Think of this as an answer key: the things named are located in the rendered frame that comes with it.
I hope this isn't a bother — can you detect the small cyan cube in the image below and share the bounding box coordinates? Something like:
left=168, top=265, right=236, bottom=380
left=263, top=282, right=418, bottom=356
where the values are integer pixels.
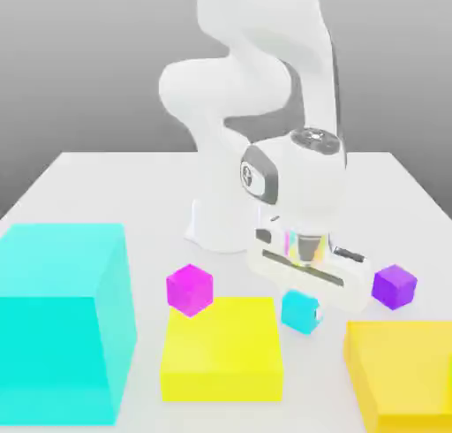
left=281, top=288, right=323, bottom=336

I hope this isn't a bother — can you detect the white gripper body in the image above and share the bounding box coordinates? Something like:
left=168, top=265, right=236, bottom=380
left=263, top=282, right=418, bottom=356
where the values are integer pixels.
left=246, top=246, right=374, bottom=314

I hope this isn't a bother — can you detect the small magenta cube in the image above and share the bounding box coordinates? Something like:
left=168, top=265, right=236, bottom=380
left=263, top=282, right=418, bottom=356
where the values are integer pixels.
left=165, top=262, right=215, bottom=318

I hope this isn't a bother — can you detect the large orange box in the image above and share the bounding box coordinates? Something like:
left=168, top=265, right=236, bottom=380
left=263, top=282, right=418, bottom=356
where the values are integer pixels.
left=343, top=320, right=452, bottom=433

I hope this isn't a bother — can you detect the small purple cube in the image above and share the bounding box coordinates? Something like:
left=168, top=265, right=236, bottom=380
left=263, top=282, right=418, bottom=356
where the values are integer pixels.
left=371, top=263, right=418, bottom=311

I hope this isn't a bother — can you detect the large cyan box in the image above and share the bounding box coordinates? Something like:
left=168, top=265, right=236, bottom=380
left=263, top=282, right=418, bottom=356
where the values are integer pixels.
left=0, top=223, right=138, bottom=427

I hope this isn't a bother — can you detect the large yellow box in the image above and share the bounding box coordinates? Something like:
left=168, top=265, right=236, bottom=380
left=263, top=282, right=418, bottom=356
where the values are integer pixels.
left=160, top=295, right=285, bottom=403

